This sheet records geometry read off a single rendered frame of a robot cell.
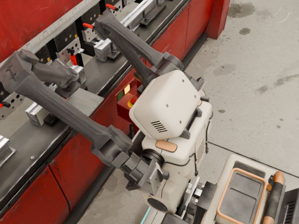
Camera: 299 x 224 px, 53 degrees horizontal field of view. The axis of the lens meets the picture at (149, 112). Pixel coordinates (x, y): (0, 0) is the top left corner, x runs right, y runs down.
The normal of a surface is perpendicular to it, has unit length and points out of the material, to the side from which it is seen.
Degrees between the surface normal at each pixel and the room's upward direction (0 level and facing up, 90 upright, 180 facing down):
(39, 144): 0
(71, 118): 67
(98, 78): 0
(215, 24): 90
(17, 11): 90
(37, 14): 90
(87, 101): 0
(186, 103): 48
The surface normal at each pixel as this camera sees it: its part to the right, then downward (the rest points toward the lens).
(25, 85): 0.29, 0.40
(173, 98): 0.65, -0.18
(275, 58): -0.01, -0.65
